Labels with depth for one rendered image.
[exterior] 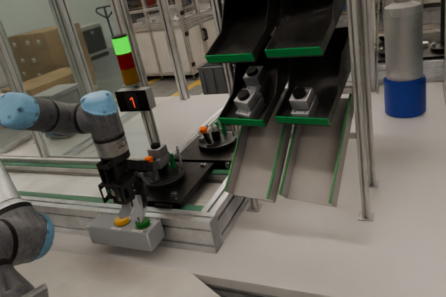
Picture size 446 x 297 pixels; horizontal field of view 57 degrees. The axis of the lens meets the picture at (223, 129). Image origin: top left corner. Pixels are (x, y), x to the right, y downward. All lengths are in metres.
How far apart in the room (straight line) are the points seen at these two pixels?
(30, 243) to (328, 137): 0.77
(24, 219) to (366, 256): 0.83
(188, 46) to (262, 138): 5.32
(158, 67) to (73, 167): 5.24
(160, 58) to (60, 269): 5.69
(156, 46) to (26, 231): 5.81
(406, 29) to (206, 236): 1.07
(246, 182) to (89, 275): 0.49
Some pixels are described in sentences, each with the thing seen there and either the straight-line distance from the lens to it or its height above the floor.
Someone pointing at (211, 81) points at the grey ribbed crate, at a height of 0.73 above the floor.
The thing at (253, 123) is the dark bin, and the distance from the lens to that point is 0.99.
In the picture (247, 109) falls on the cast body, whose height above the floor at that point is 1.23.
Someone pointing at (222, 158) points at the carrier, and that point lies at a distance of 1.37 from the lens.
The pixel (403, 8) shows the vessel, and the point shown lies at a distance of 1.70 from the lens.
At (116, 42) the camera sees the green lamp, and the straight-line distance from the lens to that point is 1.35.
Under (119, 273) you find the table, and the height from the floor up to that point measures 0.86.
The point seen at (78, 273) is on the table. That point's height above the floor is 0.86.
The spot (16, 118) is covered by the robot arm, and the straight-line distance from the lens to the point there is 0.93.
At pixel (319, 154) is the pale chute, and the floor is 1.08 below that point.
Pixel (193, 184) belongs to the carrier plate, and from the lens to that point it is 1.26.
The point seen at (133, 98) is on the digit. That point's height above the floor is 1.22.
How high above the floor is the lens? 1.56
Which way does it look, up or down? 22 degrees down
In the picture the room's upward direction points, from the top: 12 degrees counter-clockwise
